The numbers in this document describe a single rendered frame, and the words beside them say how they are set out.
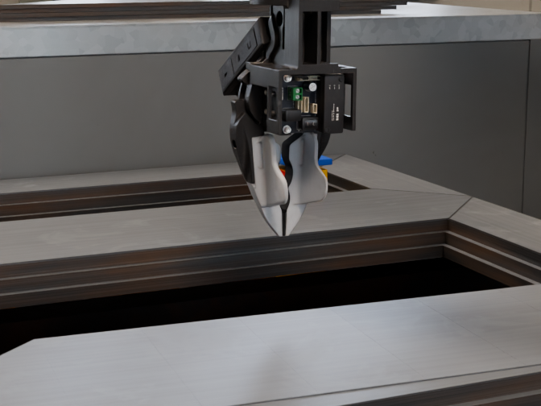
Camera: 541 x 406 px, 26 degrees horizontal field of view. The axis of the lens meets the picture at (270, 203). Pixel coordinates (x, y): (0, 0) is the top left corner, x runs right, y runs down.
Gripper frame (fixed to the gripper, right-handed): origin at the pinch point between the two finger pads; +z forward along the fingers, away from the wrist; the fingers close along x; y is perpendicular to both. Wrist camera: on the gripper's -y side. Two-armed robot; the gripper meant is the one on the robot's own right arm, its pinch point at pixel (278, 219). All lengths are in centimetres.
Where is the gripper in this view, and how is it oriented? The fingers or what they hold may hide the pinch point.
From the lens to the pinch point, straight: 103.1
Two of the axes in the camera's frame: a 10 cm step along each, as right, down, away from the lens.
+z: -0.1, 9.8, 2.0
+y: 4.2, 1.9, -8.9
